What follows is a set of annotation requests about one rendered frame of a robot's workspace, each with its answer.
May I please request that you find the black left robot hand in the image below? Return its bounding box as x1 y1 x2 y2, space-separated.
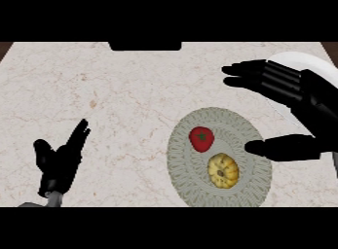
32 118 92 199

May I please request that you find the round grey woven placemat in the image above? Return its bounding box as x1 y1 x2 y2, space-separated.
166 106 274 208

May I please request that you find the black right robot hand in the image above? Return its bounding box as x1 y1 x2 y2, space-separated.
221 58 338 162

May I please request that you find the black appliance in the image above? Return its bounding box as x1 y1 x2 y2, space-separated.
108 41 184 52

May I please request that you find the yellow squash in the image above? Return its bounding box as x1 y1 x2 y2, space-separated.
206 153 241 190

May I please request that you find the white plate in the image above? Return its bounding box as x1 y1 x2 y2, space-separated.
265 51 338 122

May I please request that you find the red tomato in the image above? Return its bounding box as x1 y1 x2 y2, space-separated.
188 125 216 154

